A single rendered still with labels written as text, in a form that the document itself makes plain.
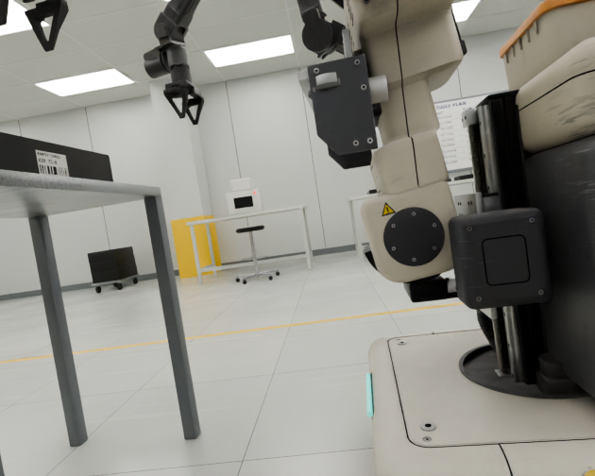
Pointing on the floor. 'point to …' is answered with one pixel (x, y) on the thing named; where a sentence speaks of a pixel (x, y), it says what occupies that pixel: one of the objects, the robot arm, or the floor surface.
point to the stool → (254, 257)
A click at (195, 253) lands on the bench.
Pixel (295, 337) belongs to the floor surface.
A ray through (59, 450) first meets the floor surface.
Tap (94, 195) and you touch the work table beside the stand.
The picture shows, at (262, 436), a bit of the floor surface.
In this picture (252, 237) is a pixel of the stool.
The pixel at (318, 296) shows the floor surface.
